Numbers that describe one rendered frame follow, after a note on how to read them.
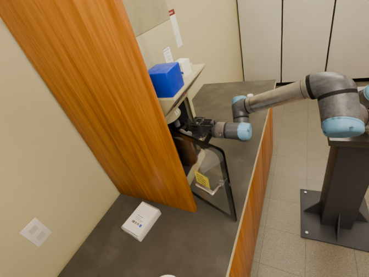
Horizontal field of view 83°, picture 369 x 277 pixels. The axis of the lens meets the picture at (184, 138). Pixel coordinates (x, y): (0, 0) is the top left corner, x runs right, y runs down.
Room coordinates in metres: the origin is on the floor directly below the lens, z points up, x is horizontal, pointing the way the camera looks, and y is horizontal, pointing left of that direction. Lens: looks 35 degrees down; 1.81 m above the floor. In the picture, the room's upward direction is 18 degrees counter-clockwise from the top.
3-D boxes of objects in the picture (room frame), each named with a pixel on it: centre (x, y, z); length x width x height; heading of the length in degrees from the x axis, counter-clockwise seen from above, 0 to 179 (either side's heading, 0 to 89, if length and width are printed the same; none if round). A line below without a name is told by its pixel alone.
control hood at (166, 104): (0.83, -0.05, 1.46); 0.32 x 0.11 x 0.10; 145
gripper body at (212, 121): (0.83, -0.11, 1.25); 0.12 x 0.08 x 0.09; 55
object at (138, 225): (0.65, 0.32, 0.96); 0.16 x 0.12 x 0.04; 136
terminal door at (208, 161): (0.60, -0.02, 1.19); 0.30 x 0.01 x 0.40; 33
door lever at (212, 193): (0.52, -0.03, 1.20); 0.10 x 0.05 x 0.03; 33
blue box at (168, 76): (0.75, 0.01, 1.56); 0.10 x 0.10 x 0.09; 55
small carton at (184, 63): (0.87, -0.08, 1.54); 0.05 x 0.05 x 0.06; 40
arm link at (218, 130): (0.78, -0.17, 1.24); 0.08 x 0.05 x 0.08; 145
